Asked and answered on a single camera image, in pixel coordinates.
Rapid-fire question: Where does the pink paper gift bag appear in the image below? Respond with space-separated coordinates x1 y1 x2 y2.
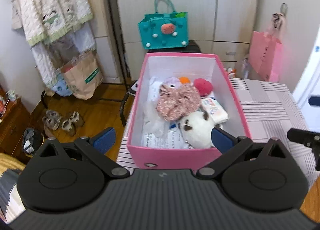
248 12 286 82

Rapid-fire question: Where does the brown paper shopping bag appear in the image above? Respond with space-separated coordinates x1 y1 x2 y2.
61 51 104 100

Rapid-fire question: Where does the purple Kuromi plush toy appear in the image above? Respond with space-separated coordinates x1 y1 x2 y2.
162 77 181 88

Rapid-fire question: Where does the black suitcase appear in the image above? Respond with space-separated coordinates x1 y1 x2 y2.
148 39 201 53

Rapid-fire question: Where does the teal felt tote bag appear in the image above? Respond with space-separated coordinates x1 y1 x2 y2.
138 0 189 50

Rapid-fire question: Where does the orange pom-pom ball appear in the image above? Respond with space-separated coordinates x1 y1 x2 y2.
178 77 190 84

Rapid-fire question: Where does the pink floral fabric scrunchie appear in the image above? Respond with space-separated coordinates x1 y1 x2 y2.
156 84 201 121

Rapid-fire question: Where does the white door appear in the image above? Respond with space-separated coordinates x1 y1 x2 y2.
293 30 319 132

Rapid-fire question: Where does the hanging quilted cream garment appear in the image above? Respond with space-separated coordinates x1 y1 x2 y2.
18 0 96 88

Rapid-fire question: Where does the beige wardrobe cabinet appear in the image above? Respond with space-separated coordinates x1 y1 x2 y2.
89 0 257 83

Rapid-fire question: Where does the blue white wet wipes pack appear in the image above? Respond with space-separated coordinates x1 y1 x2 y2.
142 121 191 149

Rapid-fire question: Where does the orange white toy on floor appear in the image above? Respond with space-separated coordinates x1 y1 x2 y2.
224 67 236 78

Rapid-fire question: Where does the pink fluffy pom-pom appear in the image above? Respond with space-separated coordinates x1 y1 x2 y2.
193 78 213 97

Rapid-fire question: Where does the white sheep plush toy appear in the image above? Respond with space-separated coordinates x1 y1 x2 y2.
178 111 215 149

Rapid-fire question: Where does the pair of beige shoes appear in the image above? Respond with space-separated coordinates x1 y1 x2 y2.
42 110 85 137

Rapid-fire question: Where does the small white tissue pack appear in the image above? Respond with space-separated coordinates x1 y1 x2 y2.
201 96 229 124

